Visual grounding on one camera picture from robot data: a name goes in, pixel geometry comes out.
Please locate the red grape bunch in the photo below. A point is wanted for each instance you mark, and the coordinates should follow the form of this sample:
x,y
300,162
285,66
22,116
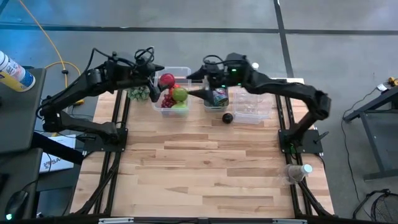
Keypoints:
x,y
168,101

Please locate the green artificial plant white pot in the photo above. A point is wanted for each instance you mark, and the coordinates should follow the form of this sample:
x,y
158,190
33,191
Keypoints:
x,y
138,93

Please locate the blue red label can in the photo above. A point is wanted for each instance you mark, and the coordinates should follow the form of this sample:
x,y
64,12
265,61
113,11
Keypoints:
x,y
220,97

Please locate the clear plastic bottle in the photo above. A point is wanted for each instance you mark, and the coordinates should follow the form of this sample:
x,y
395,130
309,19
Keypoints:
x,y
297,173
255,65

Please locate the black desk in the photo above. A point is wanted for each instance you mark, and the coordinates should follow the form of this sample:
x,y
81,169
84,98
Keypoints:
x,y
18,118

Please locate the white cardboard box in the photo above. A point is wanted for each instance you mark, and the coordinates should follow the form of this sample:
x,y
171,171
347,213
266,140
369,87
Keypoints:
x,y
57,155

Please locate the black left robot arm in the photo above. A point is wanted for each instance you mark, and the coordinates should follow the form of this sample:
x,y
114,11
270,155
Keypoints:
x,y
71,90

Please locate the small grey plastic bin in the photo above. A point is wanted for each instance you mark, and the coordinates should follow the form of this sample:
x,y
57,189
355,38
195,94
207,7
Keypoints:
x,y
214,108

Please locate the white power adapter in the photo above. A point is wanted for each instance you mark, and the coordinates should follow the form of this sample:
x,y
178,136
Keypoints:
x,y
382,87

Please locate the black computer mouse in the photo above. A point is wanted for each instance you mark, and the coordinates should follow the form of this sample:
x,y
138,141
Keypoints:
x,y
17,205

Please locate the dark green apple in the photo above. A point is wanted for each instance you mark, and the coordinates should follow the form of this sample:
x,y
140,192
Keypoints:
x,y
180,94

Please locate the dark red apple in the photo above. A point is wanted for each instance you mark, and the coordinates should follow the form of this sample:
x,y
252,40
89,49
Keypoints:
x,y
167,80

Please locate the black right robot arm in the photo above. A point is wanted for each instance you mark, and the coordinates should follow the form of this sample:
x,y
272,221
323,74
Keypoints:
x,y
289,93

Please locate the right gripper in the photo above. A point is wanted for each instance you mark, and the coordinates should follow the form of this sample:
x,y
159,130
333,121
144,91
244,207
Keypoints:
x,y
228,73

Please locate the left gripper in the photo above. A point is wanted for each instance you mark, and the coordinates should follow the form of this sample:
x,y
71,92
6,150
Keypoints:
x,y
143,70

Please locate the black metal desk frame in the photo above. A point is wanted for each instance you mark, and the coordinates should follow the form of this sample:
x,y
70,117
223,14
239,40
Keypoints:
x,y
373,124

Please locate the clear plastic bin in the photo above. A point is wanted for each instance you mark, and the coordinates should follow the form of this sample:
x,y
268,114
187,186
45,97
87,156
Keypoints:
x,y
183,71
252,107

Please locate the white yellow wipes canister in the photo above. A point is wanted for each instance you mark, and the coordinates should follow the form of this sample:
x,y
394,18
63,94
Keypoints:
x,y
15,74

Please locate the grey metal bracket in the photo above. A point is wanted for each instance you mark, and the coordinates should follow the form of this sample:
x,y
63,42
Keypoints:
x,y
116,220
289,221

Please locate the dark plum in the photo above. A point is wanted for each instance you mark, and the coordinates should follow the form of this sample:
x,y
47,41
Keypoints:
x,y
227,118

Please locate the orange tomatoes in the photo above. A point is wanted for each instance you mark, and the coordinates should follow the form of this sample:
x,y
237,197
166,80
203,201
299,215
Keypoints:
x,y
173,89

